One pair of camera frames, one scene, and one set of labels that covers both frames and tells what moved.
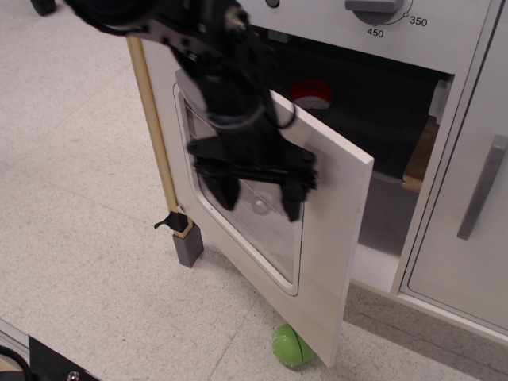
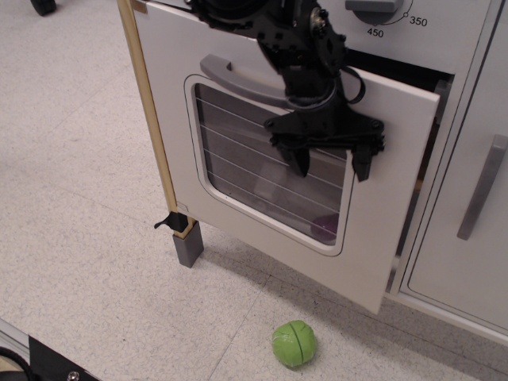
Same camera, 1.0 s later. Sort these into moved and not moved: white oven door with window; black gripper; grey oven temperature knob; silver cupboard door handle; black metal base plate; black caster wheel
Moved: white oven door with window; black gripper
Not moved: black caster wheel; black metal base plate; silver cupboard door handle; grey oven temperature knob
